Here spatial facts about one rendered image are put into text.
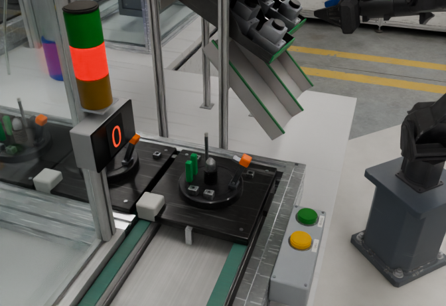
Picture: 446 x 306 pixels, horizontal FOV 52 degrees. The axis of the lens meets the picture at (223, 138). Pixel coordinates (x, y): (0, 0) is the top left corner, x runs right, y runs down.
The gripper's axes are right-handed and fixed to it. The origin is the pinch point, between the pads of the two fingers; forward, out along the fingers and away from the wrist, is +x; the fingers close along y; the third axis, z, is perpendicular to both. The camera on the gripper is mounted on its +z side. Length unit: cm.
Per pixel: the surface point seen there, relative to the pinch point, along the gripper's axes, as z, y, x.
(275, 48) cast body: -6.8, 4.2, 13.3
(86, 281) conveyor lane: -29, 60, 29
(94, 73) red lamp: 6, 50, 20
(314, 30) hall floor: -107, -337, 140
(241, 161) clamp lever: -22.1, 27.8, 12.8
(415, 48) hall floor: -130, -335, 46
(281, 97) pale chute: -23.9, -5.8, 19.1
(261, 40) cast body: -4.8, 4.2, 16.4
